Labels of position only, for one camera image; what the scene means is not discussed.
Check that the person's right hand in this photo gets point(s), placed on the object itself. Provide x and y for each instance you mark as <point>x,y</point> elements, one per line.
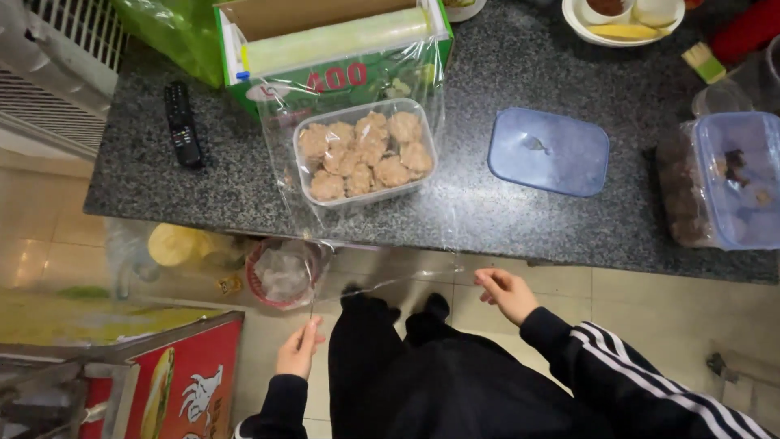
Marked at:
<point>509,294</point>

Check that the person's left hand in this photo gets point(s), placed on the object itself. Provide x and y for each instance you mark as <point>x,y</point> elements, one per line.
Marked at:
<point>297,353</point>

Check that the person's right fingers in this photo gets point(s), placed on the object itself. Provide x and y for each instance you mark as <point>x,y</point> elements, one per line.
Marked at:
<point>489,286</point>

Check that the clear cling film sheet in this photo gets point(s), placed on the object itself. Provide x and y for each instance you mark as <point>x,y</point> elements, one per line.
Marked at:
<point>359,201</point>

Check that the person's black trousers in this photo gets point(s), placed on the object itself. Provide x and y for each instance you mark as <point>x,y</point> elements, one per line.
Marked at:
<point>439,378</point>

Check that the blue plastic container lid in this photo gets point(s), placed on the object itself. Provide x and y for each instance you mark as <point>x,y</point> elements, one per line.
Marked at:
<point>548,151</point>

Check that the clear container of meat patties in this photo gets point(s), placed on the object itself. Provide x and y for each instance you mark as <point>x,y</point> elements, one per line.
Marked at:
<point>364,153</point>

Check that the red basket with plastic bags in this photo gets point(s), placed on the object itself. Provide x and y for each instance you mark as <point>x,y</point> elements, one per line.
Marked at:
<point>283,272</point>

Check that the blue lidded wrapped food container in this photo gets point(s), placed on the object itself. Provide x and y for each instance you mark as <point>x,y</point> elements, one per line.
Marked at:
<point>725,180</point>

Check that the white bowl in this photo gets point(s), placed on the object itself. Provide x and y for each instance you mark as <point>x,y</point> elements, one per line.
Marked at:
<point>464,7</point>

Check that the green cling film dispenser box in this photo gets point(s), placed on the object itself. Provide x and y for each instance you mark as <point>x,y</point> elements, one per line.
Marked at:
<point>332,46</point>

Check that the white plate with food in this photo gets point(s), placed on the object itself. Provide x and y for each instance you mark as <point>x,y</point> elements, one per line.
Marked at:
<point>623,19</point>

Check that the clear bag with yellow items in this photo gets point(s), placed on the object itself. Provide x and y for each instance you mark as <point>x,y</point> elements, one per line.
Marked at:
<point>177,253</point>

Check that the clear plastic cup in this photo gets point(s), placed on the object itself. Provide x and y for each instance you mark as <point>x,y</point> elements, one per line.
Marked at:
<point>740,88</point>

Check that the red printed sign board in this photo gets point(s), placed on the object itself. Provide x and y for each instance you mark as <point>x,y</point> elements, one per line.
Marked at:
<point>177,384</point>

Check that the black remote control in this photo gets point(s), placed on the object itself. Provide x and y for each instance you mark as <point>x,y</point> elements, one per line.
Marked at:
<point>181,124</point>

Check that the green plastic bag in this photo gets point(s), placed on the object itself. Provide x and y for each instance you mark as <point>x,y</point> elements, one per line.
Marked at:
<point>173,33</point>

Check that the white slatted appliance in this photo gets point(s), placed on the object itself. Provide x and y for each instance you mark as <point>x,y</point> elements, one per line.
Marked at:
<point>55,67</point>

